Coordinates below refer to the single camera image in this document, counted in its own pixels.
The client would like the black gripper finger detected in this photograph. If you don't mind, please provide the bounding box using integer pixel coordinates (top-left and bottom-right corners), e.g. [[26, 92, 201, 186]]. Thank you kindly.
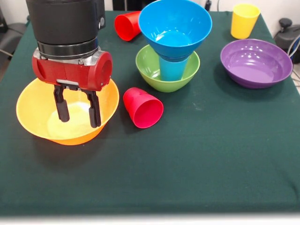
[[81, 89, 102, 128], [53, 83, 70, 123]]

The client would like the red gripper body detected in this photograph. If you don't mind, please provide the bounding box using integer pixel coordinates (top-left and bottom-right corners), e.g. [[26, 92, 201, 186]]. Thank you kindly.
[[31, 48, 113, 92]]

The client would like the large orange bowl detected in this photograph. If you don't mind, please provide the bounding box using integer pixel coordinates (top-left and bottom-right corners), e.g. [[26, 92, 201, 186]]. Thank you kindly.
[[15, 77, 120, 146]]

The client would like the short crimson cup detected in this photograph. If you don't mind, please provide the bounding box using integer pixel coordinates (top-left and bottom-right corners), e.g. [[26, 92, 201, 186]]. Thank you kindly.
[[123, 87, 164, 129]]

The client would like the green bowl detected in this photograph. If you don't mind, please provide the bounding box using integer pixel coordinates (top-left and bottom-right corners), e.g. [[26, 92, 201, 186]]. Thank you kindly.
[[135, 44, 201, 93]]

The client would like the tall red cup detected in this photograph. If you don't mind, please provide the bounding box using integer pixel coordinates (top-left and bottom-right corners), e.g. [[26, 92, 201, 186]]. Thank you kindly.
[[114, 11, 142, 42]]

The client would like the light blue cup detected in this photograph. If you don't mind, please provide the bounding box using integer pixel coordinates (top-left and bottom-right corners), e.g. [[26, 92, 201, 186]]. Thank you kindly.
[[159, 57, 189, 82]]

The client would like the small dark blue bowl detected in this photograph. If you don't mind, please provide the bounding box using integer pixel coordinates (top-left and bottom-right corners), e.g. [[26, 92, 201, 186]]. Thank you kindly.
[[158, 52, 195, 63]]

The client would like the light blue bowl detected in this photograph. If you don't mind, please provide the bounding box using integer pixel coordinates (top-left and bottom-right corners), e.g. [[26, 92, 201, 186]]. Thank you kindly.
[[137, 0, 213, 58]]

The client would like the purple bowl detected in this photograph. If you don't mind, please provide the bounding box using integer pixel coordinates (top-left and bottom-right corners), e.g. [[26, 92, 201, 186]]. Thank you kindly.
[[220, 39, 293, 89]]

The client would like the black office chair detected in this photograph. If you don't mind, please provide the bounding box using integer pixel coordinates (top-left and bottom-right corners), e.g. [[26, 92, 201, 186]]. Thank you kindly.
[[0, 7, 31, 57], [273, 18, 300, 57]]

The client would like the dark green tablecloth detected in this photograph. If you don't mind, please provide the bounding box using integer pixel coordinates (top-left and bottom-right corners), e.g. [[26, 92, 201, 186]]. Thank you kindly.
[[0, 9, 300, 215]]

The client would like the yellow cup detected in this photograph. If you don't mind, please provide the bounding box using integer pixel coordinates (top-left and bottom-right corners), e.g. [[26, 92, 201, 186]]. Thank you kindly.
[[231, 3, 261, 40]]

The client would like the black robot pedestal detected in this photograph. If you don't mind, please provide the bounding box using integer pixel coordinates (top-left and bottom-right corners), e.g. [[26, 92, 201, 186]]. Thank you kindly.
[[104, 0, 213, 12]]

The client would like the tangle of cables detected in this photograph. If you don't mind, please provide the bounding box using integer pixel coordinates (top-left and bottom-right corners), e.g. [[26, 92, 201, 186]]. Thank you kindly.
[[284, 35, 300, 82]]

